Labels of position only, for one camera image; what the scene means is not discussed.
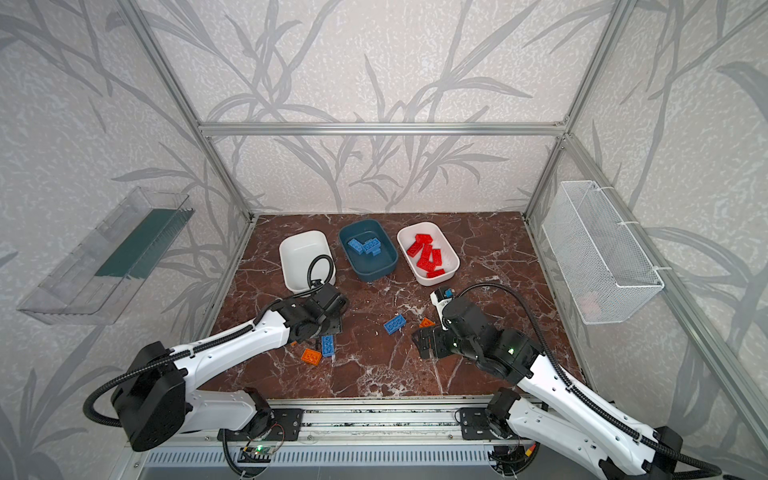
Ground right white plastic bin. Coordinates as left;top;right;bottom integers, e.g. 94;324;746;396
397;222;461;286

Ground white wire mesh basket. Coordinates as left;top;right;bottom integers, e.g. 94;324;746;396
542;180;665;325

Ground left controller board with wires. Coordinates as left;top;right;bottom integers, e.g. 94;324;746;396
236;442;284;467

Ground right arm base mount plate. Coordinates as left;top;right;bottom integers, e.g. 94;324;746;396
454;407;498;441

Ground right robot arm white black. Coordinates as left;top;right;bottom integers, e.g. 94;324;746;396
412;287;723;479

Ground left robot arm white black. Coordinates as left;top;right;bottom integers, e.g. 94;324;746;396
82;274;348;452

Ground orange brick front left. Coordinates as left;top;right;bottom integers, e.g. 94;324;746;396
301;348;323;366

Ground white plastic bin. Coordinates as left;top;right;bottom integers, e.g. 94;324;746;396
397;222;461;286
279;230;331;293

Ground aluminium front rail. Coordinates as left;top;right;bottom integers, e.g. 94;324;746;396
125;395;631;448

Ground controller board with wires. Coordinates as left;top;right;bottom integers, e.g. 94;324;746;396
488;442;540;477
236;442;284;467

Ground clear plastic wall tray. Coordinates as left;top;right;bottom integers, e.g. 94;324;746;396
17;187;195;326

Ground right controller board with wires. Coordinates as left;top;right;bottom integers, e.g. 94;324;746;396
488;442;540;477

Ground left white plastic bin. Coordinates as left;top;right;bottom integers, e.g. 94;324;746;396
279;230;331;293

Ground teal plastic bin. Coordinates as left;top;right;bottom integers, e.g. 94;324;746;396
339;219;399;283

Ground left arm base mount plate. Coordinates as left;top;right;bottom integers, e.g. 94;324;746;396
240;408;304;442

